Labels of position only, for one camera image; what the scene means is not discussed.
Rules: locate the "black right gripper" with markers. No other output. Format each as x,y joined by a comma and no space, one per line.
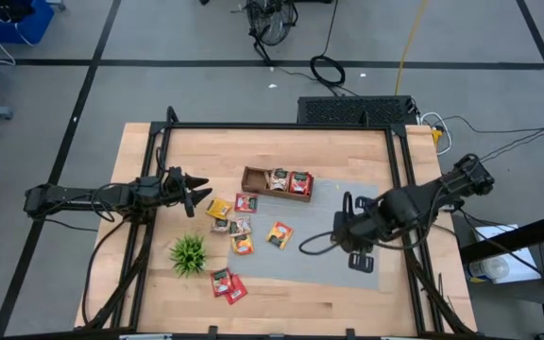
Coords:
357,231

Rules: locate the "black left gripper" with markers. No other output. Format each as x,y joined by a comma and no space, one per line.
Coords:
175,189

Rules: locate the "yellow tea packet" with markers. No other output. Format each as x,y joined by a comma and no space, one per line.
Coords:
218,208

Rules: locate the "beige tea packet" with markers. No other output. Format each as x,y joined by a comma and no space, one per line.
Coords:
279,179
240,226
220,226

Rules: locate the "orange tea packet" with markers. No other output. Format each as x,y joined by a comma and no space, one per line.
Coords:
279,234
243,244

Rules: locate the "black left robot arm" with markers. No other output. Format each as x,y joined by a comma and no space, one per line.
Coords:
64,198

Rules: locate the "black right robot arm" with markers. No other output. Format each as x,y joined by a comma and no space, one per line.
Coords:
423,198

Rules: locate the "wooden three-compartment tea box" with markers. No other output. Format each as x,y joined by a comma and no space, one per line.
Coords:
254,181

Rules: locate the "grey woven placemat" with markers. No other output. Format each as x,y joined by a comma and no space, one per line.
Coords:
310,264

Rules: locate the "green plant in white pot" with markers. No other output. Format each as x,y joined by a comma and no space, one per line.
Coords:
188,255

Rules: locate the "black perforated computer tower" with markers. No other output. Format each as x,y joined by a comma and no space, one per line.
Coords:
352,111

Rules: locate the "white paper scrap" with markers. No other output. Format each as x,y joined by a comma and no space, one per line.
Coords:
272,86

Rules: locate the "white box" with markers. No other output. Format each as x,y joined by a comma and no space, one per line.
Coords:
494,236

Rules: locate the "black metal stand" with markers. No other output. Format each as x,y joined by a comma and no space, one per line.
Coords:
513,238

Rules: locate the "black floor fan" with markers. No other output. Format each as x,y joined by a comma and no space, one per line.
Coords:
272,21

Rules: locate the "blue plastic bin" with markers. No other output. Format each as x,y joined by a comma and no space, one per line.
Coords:
36,26

